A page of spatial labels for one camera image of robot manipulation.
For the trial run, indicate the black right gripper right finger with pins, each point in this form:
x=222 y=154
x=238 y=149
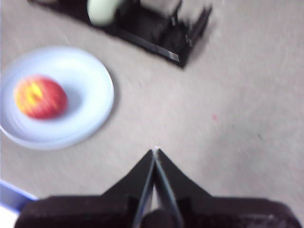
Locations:
x=225 y=213

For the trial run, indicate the blue bar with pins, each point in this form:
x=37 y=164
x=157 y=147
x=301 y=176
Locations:
x=14 y=193

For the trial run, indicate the red yellow apple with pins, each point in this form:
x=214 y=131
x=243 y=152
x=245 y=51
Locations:
x=40 y=97

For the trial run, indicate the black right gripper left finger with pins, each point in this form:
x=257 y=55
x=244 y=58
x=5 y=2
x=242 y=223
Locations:
x=83 y=213

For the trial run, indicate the pale green plate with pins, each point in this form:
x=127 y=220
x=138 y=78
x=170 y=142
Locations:
x=102 y=12

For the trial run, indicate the black plate rack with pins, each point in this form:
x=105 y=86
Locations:
x=142 y=31

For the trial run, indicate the blue plate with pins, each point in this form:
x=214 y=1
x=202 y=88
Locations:
x=83 y=71

